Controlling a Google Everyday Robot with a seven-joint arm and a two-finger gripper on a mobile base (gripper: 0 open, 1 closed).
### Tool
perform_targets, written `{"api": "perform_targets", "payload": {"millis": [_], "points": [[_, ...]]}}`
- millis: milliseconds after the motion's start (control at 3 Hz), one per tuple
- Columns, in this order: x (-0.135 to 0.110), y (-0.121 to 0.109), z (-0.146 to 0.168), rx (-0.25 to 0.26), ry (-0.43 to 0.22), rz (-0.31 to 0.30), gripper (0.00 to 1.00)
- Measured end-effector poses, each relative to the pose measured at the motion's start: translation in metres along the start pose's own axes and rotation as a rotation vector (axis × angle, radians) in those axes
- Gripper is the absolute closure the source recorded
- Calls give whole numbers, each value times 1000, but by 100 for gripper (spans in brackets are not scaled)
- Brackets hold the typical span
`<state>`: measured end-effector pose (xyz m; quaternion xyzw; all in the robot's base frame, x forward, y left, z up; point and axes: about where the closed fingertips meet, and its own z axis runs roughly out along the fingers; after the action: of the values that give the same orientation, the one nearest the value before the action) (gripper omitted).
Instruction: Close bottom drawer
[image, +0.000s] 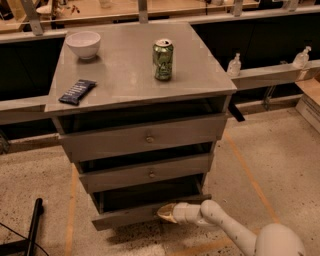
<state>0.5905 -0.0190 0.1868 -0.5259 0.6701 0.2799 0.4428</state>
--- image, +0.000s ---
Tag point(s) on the grey drawer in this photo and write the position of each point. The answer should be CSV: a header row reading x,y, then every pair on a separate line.
x,y
140,203
111,142
145,173

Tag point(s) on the black metal stand leg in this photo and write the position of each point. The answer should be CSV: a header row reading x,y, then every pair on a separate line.
x,y
26,245

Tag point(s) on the white ceramic bowl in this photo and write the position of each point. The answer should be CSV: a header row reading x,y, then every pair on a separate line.
x,y
84,44

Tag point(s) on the green soda can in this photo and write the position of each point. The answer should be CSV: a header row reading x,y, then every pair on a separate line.
x,y
163,50

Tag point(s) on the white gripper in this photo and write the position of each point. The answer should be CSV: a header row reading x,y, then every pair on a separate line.
x,y
180,212

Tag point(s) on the grey middle drawer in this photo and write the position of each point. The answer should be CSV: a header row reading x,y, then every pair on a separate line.
x,y
145,173

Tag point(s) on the grey metal railing beam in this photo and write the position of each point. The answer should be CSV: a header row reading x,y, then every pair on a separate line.
x,y
275,75

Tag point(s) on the grey bottom drawer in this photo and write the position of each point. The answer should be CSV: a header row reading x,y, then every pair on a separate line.
x,y
140,203

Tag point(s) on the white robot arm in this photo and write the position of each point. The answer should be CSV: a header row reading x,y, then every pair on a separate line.
x,y
273,239

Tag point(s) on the cardboard box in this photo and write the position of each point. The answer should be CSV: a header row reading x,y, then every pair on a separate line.
x,y
309,103

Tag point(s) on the grey wooden drawer cabinet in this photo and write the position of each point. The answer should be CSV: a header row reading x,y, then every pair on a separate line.
x,y
127,93

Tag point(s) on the dark blue snack bar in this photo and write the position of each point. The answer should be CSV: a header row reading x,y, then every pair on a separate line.
x,y
77,92

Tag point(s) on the clear sanitizer pump bottle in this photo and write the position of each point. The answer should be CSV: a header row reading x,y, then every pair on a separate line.
x,y
234,66

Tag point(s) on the grey top drawer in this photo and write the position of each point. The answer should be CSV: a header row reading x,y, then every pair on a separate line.
x,y
111,142

